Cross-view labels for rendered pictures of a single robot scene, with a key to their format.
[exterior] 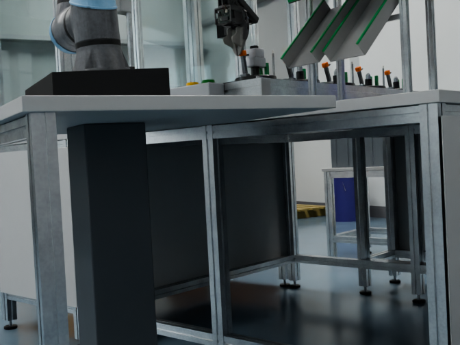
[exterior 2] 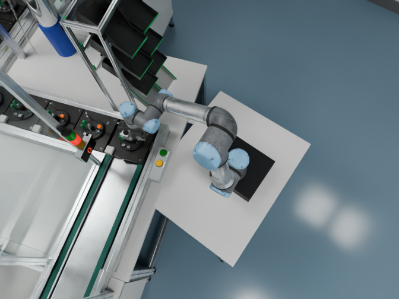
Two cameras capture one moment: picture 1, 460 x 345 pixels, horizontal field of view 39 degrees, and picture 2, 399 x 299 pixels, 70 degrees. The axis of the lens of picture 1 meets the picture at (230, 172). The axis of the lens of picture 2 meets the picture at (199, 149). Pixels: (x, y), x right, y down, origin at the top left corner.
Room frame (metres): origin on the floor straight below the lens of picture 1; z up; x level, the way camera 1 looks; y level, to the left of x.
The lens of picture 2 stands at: (2.03, 0.72, 2.56)
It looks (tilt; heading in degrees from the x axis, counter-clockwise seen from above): 68 degrees down; 249
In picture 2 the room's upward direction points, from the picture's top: 4 degrees counter-clockwise
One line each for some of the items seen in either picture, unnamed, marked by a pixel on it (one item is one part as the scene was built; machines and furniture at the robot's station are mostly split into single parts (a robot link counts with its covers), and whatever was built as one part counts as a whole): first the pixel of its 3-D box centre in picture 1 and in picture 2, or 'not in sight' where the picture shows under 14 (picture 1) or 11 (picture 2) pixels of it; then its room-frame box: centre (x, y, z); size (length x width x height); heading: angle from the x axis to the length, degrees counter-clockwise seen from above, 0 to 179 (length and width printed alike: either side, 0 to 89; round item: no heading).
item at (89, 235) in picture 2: not in sight; (110, 187); (2.38, 0.10, 0.91); 0.84 x 0.28 x 0.10; 48
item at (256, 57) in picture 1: (256, 57); (125, 134); (2.17, -0.11, 1.06); 0.08 x 0.04 x 0.07; 138
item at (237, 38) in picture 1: (237, 40); not in sight; (2.08, -0.05, 1.10); 0.06 x 0.03 x 0.09; 138
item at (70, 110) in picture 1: (122, 118); (225, 169); (1.70, 0.27, 0.84); 0.90 x 0.70 x 0.03; 29
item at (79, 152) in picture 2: not in sight; (77, 142); (2.38, -0.04, 1.29); 0.12 x 0.05 x 0.25; 48
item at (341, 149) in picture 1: (388, 146); not in sight; (4.10, -1.02, 0.73); 0.62 x 0.42 x 0.23; 48
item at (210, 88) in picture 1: (193, 95); (160, 165); (2.06, 0.10, 0.93); 0.21 x 0.07 x 0.06; 48
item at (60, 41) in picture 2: not in sight; (59, 35); (2.35, -1.08, 1.00); 0.16 x 0.16 x 0.27
